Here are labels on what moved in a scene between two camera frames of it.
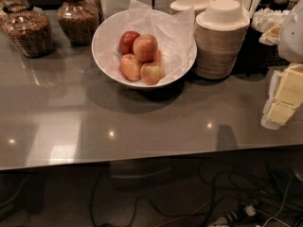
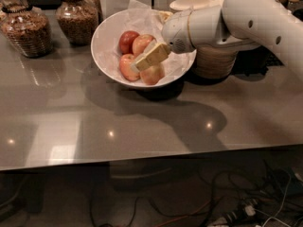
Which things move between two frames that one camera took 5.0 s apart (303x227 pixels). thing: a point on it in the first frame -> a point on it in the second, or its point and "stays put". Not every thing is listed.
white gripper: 293,38 -> 175,32
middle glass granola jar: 77,18 stays put
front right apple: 151,73 stays put
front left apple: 130,67 stays put
